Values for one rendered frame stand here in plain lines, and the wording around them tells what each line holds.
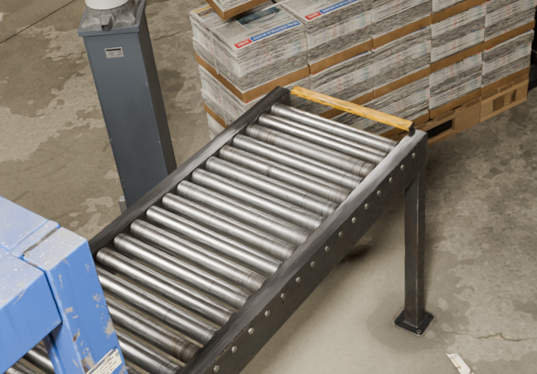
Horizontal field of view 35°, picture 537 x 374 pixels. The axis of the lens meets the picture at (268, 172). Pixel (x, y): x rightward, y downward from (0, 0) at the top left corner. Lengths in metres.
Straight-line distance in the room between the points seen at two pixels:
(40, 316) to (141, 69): 1.87
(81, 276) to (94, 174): 2.75
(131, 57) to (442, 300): 1.38
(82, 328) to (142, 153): 1.96
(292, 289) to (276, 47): 1.18
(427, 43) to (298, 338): 1.30
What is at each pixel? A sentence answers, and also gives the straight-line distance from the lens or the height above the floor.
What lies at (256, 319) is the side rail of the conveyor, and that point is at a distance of 2.07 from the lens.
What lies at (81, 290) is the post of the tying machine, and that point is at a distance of 1.22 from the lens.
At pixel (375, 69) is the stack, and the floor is 0.51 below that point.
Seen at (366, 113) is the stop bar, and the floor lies 0.82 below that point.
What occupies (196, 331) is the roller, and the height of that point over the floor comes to 0.79.
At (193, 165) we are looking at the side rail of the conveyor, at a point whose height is 0.80.
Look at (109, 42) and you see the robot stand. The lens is 2.94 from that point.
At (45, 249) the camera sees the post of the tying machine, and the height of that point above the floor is 1.55.
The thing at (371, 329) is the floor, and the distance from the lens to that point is 3.08.
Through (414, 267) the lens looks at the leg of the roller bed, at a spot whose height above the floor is 0.29.
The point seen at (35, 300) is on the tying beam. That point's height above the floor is 1.52.
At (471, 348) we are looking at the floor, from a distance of 3.04.
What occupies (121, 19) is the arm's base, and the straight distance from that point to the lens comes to 2.90.
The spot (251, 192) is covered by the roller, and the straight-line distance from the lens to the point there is 2.40.
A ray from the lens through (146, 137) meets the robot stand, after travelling 3.13.
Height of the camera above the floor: 2.31
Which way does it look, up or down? 38 degrees down
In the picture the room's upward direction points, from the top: 7 degrees counter-clockwise
